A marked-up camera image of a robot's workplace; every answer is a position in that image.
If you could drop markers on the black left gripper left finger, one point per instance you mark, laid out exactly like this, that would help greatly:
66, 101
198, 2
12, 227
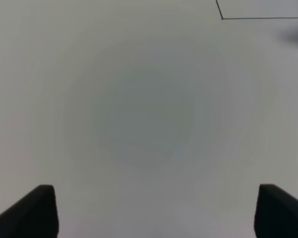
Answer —
34, 216

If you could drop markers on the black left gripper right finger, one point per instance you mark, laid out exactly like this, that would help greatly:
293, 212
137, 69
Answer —
276, 214

